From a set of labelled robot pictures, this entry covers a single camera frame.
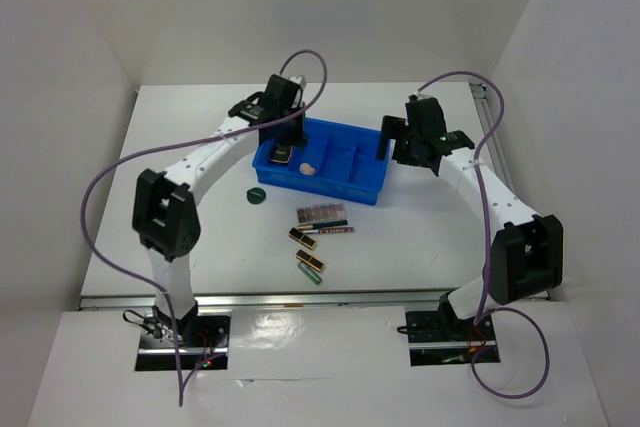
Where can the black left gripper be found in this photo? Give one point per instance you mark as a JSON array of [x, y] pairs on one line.
[[297, 138]]

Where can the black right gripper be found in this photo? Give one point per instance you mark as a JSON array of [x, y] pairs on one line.
[[392, 129]]

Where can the black square compact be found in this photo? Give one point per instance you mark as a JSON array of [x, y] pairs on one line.
[[280, 155]]

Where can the beige makeup sponge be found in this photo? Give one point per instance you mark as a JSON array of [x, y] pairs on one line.
[[307, 169]]

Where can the eyeshadow palette clear case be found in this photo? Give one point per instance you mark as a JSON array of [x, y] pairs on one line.
[[321, 213]]

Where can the red lip gloss tube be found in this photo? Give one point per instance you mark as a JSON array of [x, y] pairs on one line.
[[330, 230]]

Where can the black gold lipstick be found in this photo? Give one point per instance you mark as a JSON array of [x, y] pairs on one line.
[[310, 260], [302, 238]]

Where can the green mascara tube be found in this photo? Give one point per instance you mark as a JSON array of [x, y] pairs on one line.
[[310, 273]]

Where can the black gold eyeliner pencil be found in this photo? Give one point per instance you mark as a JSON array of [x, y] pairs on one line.
[[321, 225]]

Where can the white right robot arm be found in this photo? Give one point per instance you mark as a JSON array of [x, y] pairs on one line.
[[524, 251]]

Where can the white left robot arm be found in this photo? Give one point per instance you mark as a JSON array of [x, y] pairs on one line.
[[165, 213]]

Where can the blue plastic organizer bin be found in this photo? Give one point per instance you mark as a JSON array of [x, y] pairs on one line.
[[343, 155]]

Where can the metal rail front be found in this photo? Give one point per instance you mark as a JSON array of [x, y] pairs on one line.
[[278, 300]]

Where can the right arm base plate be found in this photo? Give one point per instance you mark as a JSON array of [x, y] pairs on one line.
[[432, 343]]

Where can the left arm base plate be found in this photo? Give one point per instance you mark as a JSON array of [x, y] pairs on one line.
[[207, 343]]

